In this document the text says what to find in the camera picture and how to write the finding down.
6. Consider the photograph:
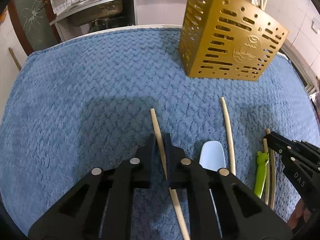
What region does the green frog handle utensil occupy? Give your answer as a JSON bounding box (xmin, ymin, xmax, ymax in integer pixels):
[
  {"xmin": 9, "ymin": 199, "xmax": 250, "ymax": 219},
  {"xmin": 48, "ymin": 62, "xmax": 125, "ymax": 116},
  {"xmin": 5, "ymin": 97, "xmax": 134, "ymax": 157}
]
[{"xmin": 254, "ymin": 151, "xmax": 269, "ymax": 198}]

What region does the white wall socket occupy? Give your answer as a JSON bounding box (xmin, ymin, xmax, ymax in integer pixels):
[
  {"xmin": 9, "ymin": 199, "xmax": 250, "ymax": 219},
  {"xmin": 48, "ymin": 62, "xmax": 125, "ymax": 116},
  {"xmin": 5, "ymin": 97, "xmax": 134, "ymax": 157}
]
[{"xmin": 311, "ymin": 18, "xmax": 320, "ymax": 34}]

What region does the blue textured towel mat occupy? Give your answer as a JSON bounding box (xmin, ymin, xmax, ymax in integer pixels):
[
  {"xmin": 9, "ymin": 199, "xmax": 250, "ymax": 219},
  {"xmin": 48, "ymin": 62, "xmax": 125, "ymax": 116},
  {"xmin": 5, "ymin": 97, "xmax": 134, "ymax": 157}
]
[{"xmin": 1, "ymin": 28, "xmax": 319, "ymax": 233}]

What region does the light blue plastic spoon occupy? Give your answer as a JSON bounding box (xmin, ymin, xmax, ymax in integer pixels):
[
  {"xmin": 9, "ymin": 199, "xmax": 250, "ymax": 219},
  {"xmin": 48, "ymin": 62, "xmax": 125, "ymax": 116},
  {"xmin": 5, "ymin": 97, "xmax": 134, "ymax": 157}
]
[{"xmin": 198, "ymin": 140, "xmax": 227, "ymax": 238}]

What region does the yellow perforated utensil holder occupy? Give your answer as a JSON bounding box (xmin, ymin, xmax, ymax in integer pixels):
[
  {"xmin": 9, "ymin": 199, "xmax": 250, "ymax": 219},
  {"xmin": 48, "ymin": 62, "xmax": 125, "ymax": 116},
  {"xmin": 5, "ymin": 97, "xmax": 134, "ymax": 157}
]
[{"xmin": 178, "ymin": 0, "xmax": 289, "ymax": 81}]

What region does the steel sink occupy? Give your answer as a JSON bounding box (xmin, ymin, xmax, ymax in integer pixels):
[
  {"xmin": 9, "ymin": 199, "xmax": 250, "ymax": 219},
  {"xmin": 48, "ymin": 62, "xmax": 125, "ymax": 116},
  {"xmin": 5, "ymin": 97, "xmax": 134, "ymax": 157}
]
[{"xmin": 66, "ymin": 0, "xmax": 124, "ymax": 27}]

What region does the person's right hand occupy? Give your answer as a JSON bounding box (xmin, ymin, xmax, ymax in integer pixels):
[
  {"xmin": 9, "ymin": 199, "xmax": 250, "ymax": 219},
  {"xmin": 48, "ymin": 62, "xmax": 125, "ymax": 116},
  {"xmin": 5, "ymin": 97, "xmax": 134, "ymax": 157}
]
[{"xmin": 287, "ymin": 198, "xmax": 311, "ymax": 229}]

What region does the dark framed glass door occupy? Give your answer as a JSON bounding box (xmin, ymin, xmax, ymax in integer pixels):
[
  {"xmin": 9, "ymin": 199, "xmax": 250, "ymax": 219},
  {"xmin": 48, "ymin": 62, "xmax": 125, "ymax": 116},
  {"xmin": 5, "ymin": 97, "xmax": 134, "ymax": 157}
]
[{"xmin": 8, "ymin": 0, "xmax": 61, "ymax": 55}]

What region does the wooden stick against wall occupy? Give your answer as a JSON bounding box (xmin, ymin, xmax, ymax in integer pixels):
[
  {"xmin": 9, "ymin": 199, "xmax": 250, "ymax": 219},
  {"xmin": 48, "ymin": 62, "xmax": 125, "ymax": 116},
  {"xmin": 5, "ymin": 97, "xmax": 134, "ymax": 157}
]
[{"xmin": 8, "ymin": 47, "xmax": 22, "ymax": 72}]

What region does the kitchen counter with cabinets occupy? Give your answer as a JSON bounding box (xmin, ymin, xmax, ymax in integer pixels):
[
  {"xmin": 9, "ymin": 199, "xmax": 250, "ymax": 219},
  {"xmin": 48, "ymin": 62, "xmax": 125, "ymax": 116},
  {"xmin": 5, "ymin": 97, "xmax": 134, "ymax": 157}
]
[{"xmin": 50, "ymin": 0, "xmax": 319, "ymax": 94}]

